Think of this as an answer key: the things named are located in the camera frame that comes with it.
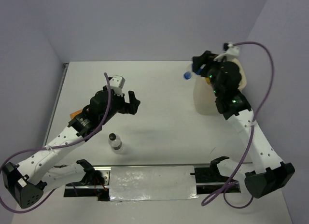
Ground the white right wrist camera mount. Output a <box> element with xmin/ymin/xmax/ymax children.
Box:
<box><xmin>214</xmin><ymin>42</ymin><xmax>240</xmax><ymax>61</ymax></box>

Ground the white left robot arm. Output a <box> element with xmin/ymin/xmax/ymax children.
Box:
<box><xmin>1</xmin><ymin>86</ymin><xmax>140</xmax><ymax>213</ymax></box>

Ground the clear bottle black cap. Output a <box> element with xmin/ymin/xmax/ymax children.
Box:
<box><xmin>108</xmin><ymin>133</ymin><xmax>124</xmax><ymax>154</ymax></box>

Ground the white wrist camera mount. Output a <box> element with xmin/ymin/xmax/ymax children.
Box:
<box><xmin>109</xmin><ymin>75</ymin><xmax>126</xmax><ymax>97</ymax></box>
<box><xmin>214</xmin><ymin>42</ymin><xmax>240</xmax><ymax>61</ymax></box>

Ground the small bottle yellow cap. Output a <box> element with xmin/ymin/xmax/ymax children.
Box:
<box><xmin>205</xmin><ymin>78</ymin><xmax>211</xmax><ymax>85</ymax></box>

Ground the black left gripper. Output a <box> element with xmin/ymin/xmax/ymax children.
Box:
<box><xmin>100</xmin><ymin>90</ymin><xmax>140</xmax><ymax>125</ymax></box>

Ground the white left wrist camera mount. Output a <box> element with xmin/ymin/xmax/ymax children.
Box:
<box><xmin>109</xmin><ymin>75</ymin><xmax>126</xmax><ymax>97</ymax></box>

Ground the metal rail with electronics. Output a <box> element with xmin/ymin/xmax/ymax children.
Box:
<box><xmin>63</xmin><ymin>165</ymin><xmax>228</xmax><ymax>202</ymax></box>

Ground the clear Pepsi-label bottle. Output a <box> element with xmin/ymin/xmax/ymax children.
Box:
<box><xmin>183</xmin><ymin>64</ymin><xmax>202</xmax><ymax>80</ymax></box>

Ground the orange juice bottle lying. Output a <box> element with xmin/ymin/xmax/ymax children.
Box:
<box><xmin>70</xmin><ymin>110</ymin><xmax>83</xmax><ymax>120</ymax></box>

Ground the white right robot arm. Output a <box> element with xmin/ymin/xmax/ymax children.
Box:
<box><xmin>192</xmin><ymin>51</ymin><xmax>295</xmax><ymax>198</ymax></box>

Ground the beige plastic bin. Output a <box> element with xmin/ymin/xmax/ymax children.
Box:
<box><xmin>193</xmin><ymin>58</ymin><xmax>247</xmax><ymax>115</ymax></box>

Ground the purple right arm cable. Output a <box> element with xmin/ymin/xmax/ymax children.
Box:
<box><xmin>201</xmin><ymin>42</ymin><xmax>276</xmax><ymax>208</ymax></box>

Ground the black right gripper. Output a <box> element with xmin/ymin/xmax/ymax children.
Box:
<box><xmin>191</xmin><ymin>50</ymin><xmax>230</xmax><ymax>96</ymax></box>

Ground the silver foil sheet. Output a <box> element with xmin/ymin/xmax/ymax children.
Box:
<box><xmin>109</xmin><ymin>166</ymin><xmax>198</xmax><ymax>201</ymax></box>

